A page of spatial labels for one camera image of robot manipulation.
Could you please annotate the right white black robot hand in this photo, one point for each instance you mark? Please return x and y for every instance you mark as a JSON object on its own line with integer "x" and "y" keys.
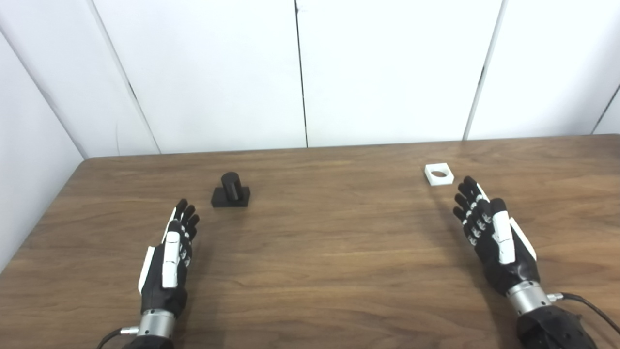
{"x": 503, "y": 271}

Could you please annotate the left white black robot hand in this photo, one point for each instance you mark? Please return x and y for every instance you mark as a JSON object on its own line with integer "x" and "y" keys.
{"x": 162, "y": 291}

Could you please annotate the white square piece with hole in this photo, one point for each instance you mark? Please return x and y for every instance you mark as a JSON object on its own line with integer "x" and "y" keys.
{"x": 441, "y": 180}

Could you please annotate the black peg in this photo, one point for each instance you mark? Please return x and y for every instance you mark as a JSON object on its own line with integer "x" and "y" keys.
{"x": 231, "y": 190}

